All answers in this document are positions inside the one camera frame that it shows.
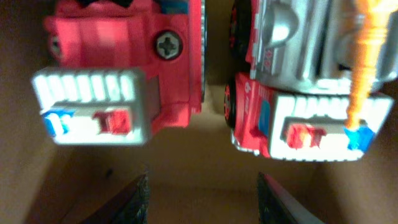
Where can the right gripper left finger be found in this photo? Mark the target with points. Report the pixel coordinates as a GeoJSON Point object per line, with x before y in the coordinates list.
{"type": "Point", "coordinates": [129, 206]}

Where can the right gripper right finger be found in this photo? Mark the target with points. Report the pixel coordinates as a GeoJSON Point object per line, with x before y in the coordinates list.
{"type": "Point", "coordinates": [277, 206]}

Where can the red fire truck yellow ladder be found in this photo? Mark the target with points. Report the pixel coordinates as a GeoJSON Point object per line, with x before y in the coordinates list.
{"type": "Point", "coordinates": [291, 105]}

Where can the red fire truck grey top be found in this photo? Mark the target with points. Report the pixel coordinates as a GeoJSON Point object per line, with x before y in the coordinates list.
{"type": "Point", "coordinates": [124, 70]}

